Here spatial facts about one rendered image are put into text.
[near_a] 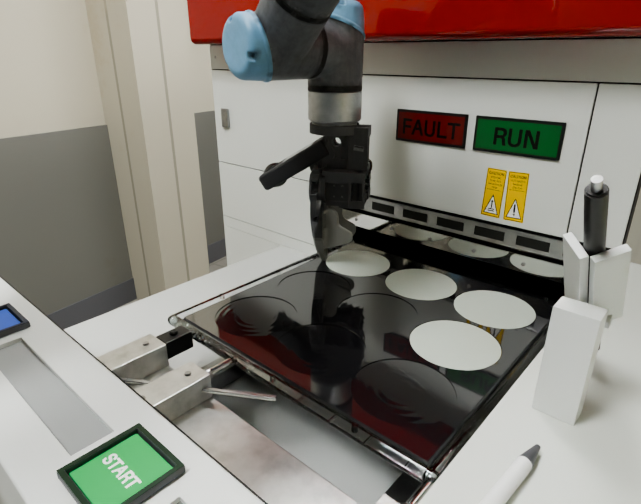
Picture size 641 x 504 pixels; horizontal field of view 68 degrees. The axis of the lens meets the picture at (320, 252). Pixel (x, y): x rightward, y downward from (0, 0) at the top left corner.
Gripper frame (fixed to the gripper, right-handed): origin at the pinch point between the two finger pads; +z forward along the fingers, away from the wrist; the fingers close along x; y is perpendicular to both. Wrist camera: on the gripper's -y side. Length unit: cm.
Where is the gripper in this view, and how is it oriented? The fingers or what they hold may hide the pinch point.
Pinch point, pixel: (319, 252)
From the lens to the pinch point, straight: 75.8
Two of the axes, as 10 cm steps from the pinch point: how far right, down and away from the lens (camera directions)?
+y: 9.8, 0.8, -1.9
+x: 2.1, -3.8, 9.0
